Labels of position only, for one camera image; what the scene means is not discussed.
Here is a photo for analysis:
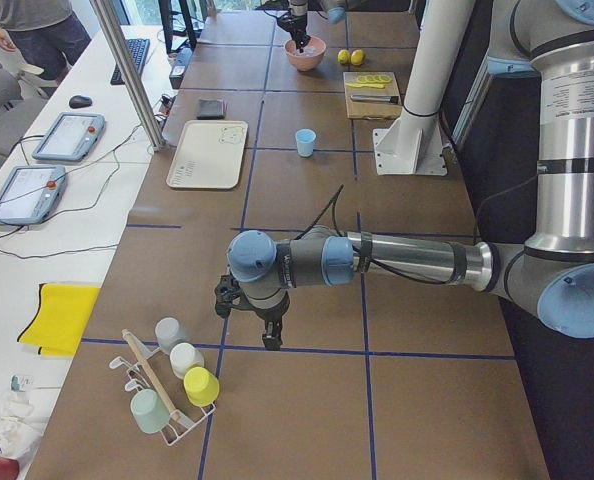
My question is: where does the grey cup on rack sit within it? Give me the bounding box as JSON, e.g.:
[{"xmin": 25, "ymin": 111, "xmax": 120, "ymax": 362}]
[{"xmin": 155, "ymin": 317, "xmax": 190, "ymax": 355}]

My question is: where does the yellow cup on rack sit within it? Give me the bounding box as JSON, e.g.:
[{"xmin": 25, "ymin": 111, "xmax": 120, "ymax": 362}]
[{"xmin": 183, "ymin": 366, "xmax": 220, "ymax": 407}]

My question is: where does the wooden cutting board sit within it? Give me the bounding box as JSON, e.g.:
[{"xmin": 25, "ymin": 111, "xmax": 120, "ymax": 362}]
[{"xmin": 343, "ymin": 72, "xmax": 402, "ymax": 119}]

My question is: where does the light blue plastic cup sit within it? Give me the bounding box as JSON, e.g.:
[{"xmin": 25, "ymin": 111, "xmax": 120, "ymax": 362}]
[{"xmin": 295, "ymin": 128, "xmax": 317, "ymax": 158}]

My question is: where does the white cup rack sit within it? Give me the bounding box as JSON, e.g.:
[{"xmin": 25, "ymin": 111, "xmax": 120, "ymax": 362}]
[{"xmin": 108, "ymin": 356, "xmax": 216, "ymax": 446}]

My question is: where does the blue teach pendant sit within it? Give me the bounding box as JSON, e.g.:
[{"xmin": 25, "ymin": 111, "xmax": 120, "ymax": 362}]
[
  {"xmin": 0, "ymin": 165, "xmax": 66, "ymax": 226},
  {"xmin": 32, "ymin": 112, "xmax": 106, "ymax": 162}
]

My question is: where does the yellow lemon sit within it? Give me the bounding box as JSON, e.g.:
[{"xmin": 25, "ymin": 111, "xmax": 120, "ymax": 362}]
[
  {"xmin": 337, "ymin": 49, "xmax": 351, "ymax": 65},
  {"xmin": 350, "ymin": 49, "xmax": 366, "ymax": 66}
]

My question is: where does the grey folded cloth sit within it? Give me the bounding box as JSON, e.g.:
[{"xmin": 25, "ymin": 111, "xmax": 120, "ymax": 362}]
[{"xmin": 196, "ymin": 99, "xmax": 226, "ymax": 120}]

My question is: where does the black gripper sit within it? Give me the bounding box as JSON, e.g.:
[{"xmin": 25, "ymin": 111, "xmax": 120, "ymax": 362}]
[
  {"xmin": 276, "ymin": 12, "xmax": 311, "ymax": 51},
  {"xmin": 214, "ymin": 273, "xmax": 290, "ymax": 351}
]

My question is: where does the cream bear tray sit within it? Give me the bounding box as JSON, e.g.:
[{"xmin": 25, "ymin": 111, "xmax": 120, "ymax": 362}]
[{"xmin": 166, "ymin": 120, "xmax": 248, "ymax": 190}]

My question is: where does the yellow cloth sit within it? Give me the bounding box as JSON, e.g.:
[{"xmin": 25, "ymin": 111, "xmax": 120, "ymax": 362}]
[{"xmin": 17, "ymin": 283, "xmax": 100, "ymax": 357}]

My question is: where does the black computer mouse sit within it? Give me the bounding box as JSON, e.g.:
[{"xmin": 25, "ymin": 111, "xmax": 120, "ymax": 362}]
[{"xmin": 69, "ymin": 95, "xmax": 93, "ymax": 109}]

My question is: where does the green cup on rack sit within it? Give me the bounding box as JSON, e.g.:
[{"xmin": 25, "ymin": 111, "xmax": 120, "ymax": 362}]
[{"xmin": 130, "ymin": 389, "xmax": 170, "ymax": 434}]

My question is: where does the steel muddler black tip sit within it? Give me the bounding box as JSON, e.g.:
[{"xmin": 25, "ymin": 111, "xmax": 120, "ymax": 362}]
[{"xmin": 350, "ymin": 94, "xmax": 399, "ymax": 105}]

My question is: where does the black power box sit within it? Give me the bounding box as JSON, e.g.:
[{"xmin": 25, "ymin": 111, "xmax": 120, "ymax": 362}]
[{"xmin": 169, "ymin": 47, "xmax": 193, "ymax": 90}]

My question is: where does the person in grey shirt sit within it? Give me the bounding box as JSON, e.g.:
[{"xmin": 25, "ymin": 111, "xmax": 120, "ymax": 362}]
[{"xmin": 0, "ymin": 1, "xmax": 91, "ymax": 83}]

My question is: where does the white cup on rack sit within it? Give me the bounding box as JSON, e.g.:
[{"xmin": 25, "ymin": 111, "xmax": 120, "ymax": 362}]
[{"xmin": 169, "ymin": 342, "xmax": 205, "ymax": 380}]

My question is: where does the black keyboard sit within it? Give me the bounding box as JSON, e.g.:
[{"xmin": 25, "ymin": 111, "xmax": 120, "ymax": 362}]
[{"xmin": 109, "ymin": 38, "xmax": 151, "ymax": 85}]

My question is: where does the yellow plastic knife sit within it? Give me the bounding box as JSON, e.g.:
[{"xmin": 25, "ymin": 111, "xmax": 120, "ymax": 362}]
[{"xmin": 345, "ymin": 82, "xmax": 386, "ymax": 90}]

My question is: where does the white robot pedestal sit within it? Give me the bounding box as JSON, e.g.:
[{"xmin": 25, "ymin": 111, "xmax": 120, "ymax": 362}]
[{"xmin": 373, "ymin": 0, "xmax": 475, "ymax": 176}]

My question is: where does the pink bowl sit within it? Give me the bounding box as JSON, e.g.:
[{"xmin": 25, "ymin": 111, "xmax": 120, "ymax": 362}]
[{"xmin": 284, "ymin": 36, "xmax": 327, "ymax": 72}]

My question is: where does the aluminium frame post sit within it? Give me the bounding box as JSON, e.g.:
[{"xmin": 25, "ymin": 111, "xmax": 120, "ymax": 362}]
[{"xmin": 90, "ymin": 0, "xmax": 165, "ymax": 152}]

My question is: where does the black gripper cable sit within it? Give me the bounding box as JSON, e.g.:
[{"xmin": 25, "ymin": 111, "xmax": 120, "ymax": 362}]
[{"xmin": 296, "ymin": 183, "xmax": 458, "ymax": 285}]

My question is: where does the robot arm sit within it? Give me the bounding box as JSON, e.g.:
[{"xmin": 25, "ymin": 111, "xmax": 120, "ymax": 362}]
[
  {"xmin": 276, "ymin": 0, "xmax": 348, "ymax": 52},
  {"xmin": 215, "ymin": 1, "xmax": 594, "ymax": 350}
]

